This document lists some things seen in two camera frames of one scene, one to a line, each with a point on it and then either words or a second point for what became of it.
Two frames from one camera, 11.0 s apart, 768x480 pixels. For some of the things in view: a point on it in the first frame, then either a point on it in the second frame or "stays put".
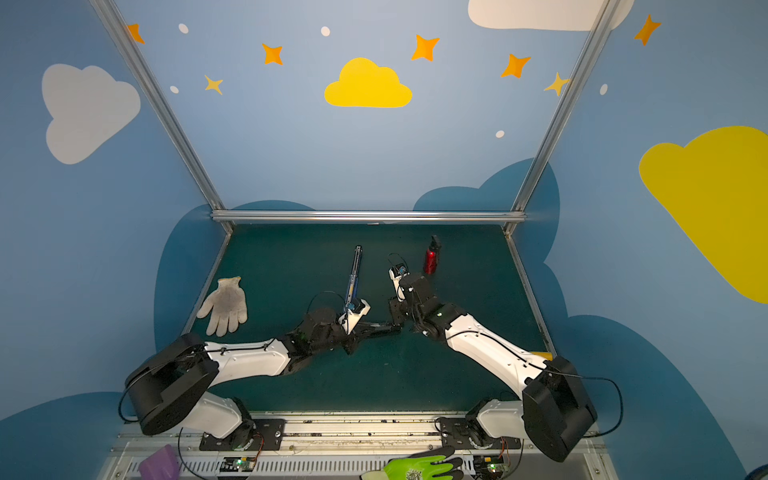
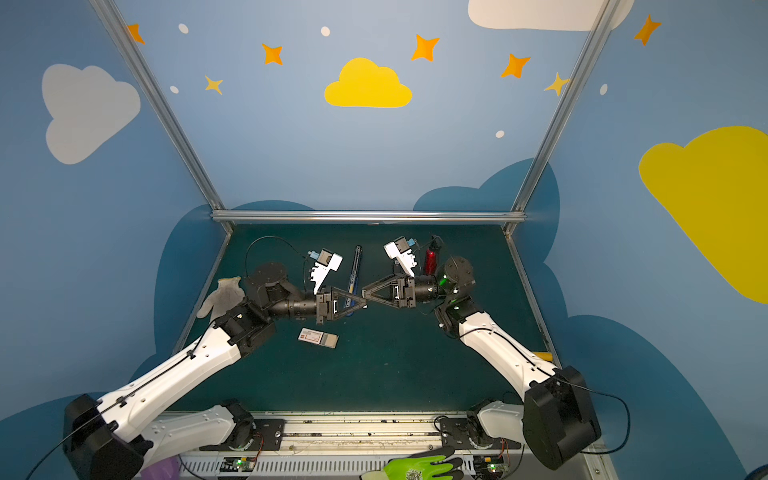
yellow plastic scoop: x=547 y=355 stays put
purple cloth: x=161 y=464 stays put
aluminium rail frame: x=510 y=219 stays put
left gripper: x=365 y=330 to x=324 y=306
